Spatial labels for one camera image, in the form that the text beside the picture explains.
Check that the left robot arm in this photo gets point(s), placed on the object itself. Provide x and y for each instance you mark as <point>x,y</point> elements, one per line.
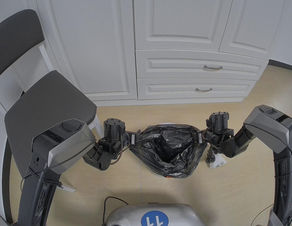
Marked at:
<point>63,142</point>

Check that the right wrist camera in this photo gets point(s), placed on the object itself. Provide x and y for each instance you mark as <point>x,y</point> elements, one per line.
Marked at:
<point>208,123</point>

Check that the grey white chair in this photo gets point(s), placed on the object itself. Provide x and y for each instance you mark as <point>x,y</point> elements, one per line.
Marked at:
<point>49,98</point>

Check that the black plastic bag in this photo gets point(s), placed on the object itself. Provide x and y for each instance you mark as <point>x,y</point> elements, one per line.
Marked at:
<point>183,159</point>

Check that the white wardrobe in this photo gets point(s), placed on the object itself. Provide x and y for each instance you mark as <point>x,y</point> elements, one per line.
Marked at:
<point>179,15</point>

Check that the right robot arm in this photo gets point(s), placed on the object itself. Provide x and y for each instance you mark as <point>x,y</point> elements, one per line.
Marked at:
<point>268,131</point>

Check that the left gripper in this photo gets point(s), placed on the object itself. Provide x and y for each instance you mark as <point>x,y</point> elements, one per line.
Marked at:
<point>131,139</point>

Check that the white printed wrapper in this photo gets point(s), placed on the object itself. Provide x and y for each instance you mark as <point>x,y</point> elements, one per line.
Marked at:
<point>219,163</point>

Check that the white trash bin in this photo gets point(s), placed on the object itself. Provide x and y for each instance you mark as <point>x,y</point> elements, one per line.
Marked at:
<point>155,172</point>

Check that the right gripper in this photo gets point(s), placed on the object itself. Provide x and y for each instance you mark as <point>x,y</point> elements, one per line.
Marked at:
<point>203,136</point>

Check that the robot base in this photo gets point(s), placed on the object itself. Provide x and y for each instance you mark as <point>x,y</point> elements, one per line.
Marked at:
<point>127,214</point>

